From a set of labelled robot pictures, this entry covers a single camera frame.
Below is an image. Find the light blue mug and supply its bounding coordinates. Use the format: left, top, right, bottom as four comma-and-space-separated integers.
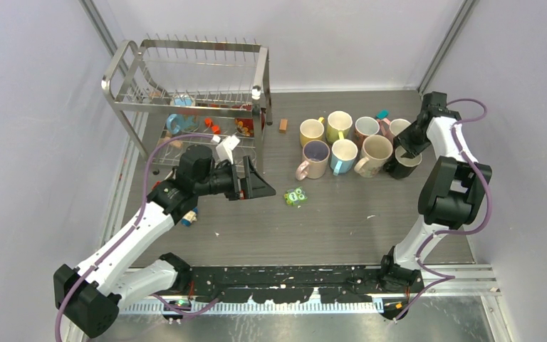
330, 139, 358, 176

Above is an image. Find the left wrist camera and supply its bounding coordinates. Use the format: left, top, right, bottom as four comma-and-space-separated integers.
211, 135, 240, 165

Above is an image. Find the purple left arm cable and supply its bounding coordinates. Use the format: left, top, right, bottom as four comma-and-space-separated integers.
53, 133, 222, 342

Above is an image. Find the lime green mug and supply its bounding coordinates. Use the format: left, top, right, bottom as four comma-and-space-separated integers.
325, 110, 353, 144

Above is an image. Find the green owl toy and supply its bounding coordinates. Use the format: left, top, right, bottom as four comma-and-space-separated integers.
283, 187, 308, 206

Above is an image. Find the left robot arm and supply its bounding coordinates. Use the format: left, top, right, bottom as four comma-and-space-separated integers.
53, 145, 276, 341

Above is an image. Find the yellow cup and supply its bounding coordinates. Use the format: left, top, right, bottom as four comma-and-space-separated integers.
299, 117, 325, 147

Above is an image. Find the blue patterned mug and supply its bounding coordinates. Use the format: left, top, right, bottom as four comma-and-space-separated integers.
166, 95, 199, 135

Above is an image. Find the beige patterned mug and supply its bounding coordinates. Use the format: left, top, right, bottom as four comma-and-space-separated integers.
353, 135, 393, 178

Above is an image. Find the salmon floral mug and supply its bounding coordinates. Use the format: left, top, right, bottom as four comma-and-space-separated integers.
353, 116, 380, 149

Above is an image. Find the pink faceted mug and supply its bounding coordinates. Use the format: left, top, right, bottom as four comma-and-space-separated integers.
377, 118, 411, 144

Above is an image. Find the black cup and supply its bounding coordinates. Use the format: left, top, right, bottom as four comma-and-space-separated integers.
383, 145, 423, 180

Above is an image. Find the steel two-tier dish rack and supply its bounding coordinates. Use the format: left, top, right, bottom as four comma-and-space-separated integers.
101, 36, 273, 172

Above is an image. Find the small wooden block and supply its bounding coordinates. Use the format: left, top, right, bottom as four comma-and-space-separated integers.
278, 118, 288, 134

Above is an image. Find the pale pink marbled mug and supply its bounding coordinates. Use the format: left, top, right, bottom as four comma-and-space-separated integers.
295, 140, 330, 181

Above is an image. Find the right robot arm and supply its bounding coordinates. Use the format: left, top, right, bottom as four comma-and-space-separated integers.
378, 92, 492, 293

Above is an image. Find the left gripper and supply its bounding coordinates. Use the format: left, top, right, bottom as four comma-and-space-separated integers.
194, 155, 275, 201

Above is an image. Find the small teal block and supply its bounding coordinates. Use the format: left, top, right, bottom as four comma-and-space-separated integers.
375, 110, 389, 120

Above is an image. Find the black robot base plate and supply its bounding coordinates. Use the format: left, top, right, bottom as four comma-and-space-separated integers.
144, 264, 425, 306

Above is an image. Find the colourful brick toy car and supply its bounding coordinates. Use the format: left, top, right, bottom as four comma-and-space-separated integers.
152, 181, 200, 229

